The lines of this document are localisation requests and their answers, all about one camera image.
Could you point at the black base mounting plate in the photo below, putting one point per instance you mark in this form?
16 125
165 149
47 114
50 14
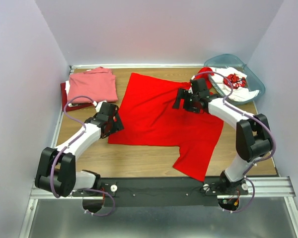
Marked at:
167 191

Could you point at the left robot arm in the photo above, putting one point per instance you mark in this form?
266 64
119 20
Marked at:
56 171

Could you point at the aluminium extrusion rail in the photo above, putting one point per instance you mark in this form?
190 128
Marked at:
264 187

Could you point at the folded dark red t-shirt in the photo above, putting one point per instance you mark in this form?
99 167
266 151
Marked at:
88 102

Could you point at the folded white t-shirt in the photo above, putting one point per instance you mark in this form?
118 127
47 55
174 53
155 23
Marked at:
72 93

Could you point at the bright red t-shirt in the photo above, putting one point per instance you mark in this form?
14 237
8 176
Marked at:
149 119

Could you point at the clear blue plastic bin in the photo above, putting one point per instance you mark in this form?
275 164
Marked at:
229 60

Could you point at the white printed t-shirt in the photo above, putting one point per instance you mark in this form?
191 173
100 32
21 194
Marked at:
236 81

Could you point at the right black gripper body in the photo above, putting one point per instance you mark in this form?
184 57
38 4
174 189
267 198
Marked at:
189 103

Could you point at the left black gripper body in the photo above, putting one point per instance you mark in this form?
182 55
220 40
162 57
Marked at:
116 125

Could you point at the folded pink t-shirt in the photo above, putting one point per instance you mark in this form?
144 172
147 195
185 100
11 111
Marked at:
99 84

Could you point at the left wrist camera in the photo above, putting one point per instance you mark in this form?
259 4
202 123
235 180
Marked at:
97 105

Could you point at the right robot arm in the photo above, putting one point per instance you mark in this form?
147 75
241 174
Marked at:
254 141

